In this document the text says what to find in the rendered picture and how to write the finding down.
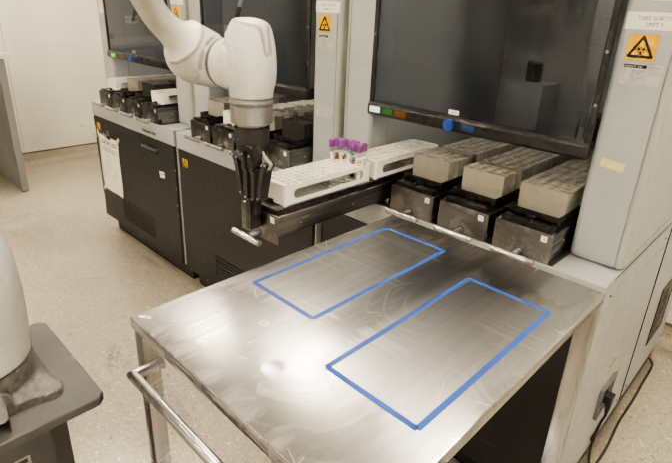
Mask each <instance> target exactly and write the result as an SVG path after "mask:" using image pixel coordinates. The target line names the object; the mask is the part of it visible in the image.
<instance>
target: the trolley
mask: <svg viewBox="0 0 672 463"><path fill-rule="evenodd" d="M604 298H605V294H604V293H602V292H599V291H596V290H594V289H591V288H588V287H586V286H583V285H580V284H578V283H575V282H572V281H570V280H567V279H564V278H561V277H559V276H556V275H553V274H551V273H548V272H545V271H543V270H540V269H537V268H535V267H532V266H529V265H527V264H524V263H521V262H518V261H516V260H513V259H510V258H508V257H505V256H502V255H500V254H497V253H494V252H492V251H489V250H486V249H483V248H481V247H478V246H475V245H473V244H470V243H467V242H465V241H462V240H459V239H457V238H454V237H451V236H449V235H446V234H443V233H440V232H438V231H435V230H432V229H430V228H427V227H424V226H422V225H419V224H416V223H414V222H411V221H408V220H406V219H403V218H400V217H397V216H395V215H391V216H388V217H386V218H383V219H381V220H378V221H375V222H373V223H370V224H368V225H365V226H363V227H360V228H357V229H355V230H352V231H350V232H347V233H344V234H342V235H339V236H337V237H334V238H332V239H329V240H326V241H324V242H321V243H319V244H316V245H314V246H311V247H308V248H306V249H303V250H301V251H298V252H295V253H293V254H290V255H288V256H285V257H283V258H280V259H277V260H275V261H272V262H270V263H267V264H265V265H262V266H259V267H257V268H254V269H252V270H249V271H246V272H244V273H241V274H239V275H236V276H234V277H231V278H228V279H226V280H223V281H221V282H218V283H215V284H213V285H210V286H208V287H205V288H203V289H200V290H197V291H195V292H192V293H190V294H187V295H185V296H182V297H179V298H177V299H174V300H172V301H169V302H166V303H164V304H161V305H159V306H156V307H154V308H151V309H148V310H146V311H143V312H141V313H138V314H136V315H133V316H131V317H130V319H131V327H132V328H133V329H134V331H135V339H136V347H137V355H138V363H139V367H137V368H135V369H133V370H131V371H129V372H127V378H128V379H129V380H130V381H131V383H132V384H133V385H134V386H135V387H136V388H137V389H138V390H139V391H140V392H141V394H142V395H143V403H144V411H145V419H146V427H147V435H148V443H149V451H150V459H151V463H171V455H170V446H169V437H168V427H167V422H168V423H169V424H170V425H171V427H172V428H173V429H174V430H175V431H176V432H177V433H178V434H179V435H180V436H181V438H182V439H183V440H184V441H185V442H186V443H187V444H188V445H189V446H190V447H191V449H192V450H193V451H194V452H195V453H196V454H197V455H198V456H199V457H200V458H201V460H202V461H203V462H204V463H224V462H223V461H222V460H221V459H220V458H219V457H218V456H217V455H216V454H215V453H214V452H213V451H212V450H211V449H210V448H209V447H208V446H207V445H206V443H205V442H204V441H203V440H202V439H201V438H200V437H199V436H198V435H197V434H196V433H195V432H194V431H193V430H192V429H191V428H190V427H189V426H188V425H187V423H186V422H185V421H184V420H183V419H182V418H181V417H180V416H179V415H178V414H177V413H176V412H175V411H174V410H173V409H172V408H171V407H170V406H169V404H168V403H167V402H166V401H165V399H164V389H163V380H162V371H161V370H162V369H164V368H166V364H165V361H164V359H165V360H166V361H168V362H169V363H170V364H171V365H172V366H173V367H174V368H175V369H176V370H177V371H178V372H179V373H180V374H181V375H182V376H183V377H184V378H185V379H187V380H188V381H189V382H190V383H191V384H192V385H193V386H194V387H195V388H196V389H197V390H198V391H199V392H200V393H201V394H202V395H203V396H204V397H205V398H207V399H208V400H209V401H210V402H211V403H212V404H213V405H214V406H215V407H216V408H217V409H218V410H219V411H220V412H221V413H222V414H223V415H224V416H226V417H227V418H228V419H229V420H230V421H231V422H232V423H233V424H234V425H235V426H236V427H237V428H238V429H239V430H240V431H241V432H242V433H243V434H244V435H246V436H247V437H248V438H249V439H250V440H251V441H252V442H253V443H254V444H255V445H256V446H257V447H258V448H259V449H260V450H261V451H262V452H263V453H265V454H266V455H267V456H268V457H269V458H270V459H271V460H272V461H273V462H274V463H447V462H448V461H449V460H450V459H451V458H452V457H453V456H454V455H455V454H456V453H457V452H458V451H459V450H460V449H461V448H462V447H463V446H464V445H465V444H466V443H467V442H468V441H469V440H470V439H471V438H472V437H473V436H474V435H475V434H476V433H477V432H478V431H479V430H480V429H481V427H482V426H483V425H484V424H485V423H486V422H487V421H488V420H489V419H490V418H491V417H492V416H493V415H494V414H495V413H496V412H497V411H498V410H499V409H500V408H501V407H502V406H503V405H504V404H505V403H506V402H507V401H508V400H509V399H510V398H511V397H512V396H513V395H514V394H515V393H516V392H517V391H518V390H519V389H520V388H521V387H522V386H523V384H524V383H525V382H526V381H527V380H528V379H529V378H530V377H531V376H532V375H533V374H534V373H535V372H536V371H537V370H538V369H539V368H540V367H541V366H542V365H543V364H544V363H545V362H546V361H547V360H548V359H549V358H550V357H551V356H552V355H553V354H554V353H555V352H556V351H557V350H558V349H559V348H560V347H561V346H562V345H563V344H564V343H565V341H566V340H567V339H568V338H569V337H570V336H571V335H572V334H573V336H572V340H571V344H570V348H569V352H568V356H567V360H566V364H565V368H564V372H563V376H562V380H561V384H560V388H559V392H558V396H557V400H556V404H555V408H554V411H553V415H552V419H551V423H550V427H549V431H548V435H547V439H546V443H545V447H544V451H543V455H542V459H541V463H558V461H559V457H560V454H561V450H562V446H563V443H564V439H565V435H566V431H567V428H568V424H569V420H570V416H571V413H572V409H573V405H574V402H575V398H576V394H577V390H578V387H579V383H580V379H581V376H582V372H583V368H584V364H585V361H586V357H587V353H588V350H589V346H590V342H591V338H592V335H593V331H594V327H595V324H596V320H597V316H598V312H599V309H600V306H601V305H602V304H603V302H604ZM160 355H161V356H160ZM163 358H164V359H163Z"/></svg>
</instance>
